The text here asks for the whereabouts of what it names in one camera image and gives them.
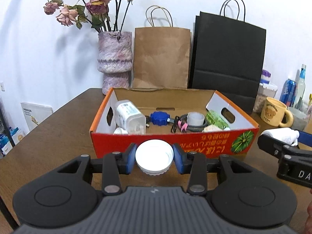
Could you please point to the white tape roll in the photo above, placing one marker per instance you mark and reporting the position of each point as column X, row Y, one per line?
column 195, row 119

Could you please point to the green transparent bottle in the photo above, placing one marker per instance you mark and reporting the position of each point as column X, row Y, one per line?
column 213, row 118

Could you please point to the white round lid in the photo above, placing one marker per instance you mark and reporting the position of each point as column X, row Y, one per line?
column 154, row 157

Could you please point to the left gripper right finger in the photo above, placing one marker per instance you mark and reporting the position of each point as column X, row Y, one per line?
column 192, row 163

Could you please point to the beige charger plug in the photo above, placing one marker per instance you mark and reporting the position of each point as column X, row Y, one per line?
column 213, row 128

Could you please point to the clear bottle blue label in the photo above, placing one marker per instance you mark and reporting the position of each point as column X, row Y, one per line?
column 300, row 88

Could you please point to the brown paper bag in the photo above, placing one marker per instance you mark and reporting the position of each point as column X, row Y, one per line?
column 161, row 54

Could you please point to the clear food container with seeds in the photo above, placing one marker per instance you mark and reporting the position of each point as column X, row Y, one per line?
column 265, row 90

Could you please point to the white spray bottle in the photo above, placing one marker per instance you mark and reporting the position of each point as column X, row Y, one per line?
column 286, row 135

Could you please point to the red orange cardboard box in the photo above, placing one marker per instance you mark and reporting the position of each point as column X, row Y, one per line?
column 176, row 102

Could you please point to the blue ridged jar lid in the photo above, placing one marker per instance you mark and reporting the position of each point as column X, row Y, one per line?
column 159, row 118

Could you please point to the dried pink roses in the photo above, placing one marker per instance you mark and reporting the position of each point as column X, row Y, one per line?
column 102, row 15

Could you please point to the translucent plastic jar with label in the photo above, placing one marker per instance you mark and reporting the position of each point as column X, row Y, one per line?
column 129, row 118

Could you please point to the purple textured vase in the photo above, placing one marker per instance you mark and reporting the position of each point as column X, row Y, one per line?
column 115, row 59

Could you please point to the blue soda can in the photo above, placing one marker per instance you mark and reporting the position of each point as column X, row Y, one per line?
column 288, row 92

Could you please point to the black paper bag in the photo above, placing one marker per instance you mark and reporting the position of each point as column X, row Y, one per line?
column 227, row 56

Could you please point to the yellow bear mug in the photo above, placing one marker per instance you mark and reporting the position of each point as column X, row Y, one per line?
column 276, row 113

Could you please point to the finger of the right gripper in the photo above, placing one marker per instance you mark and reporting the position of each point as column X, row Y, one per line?
column 305, row 138

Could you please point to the purple white small jar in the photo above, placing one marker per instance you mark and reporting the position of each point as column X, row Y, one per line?
column 265, row 76

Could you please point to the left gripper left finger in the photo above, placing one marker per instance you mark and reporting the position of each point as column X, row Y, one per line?
column 114, row 164

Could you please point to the person's right hand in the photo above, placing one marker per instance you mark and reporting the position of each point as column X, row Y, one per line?
column 308, row 224

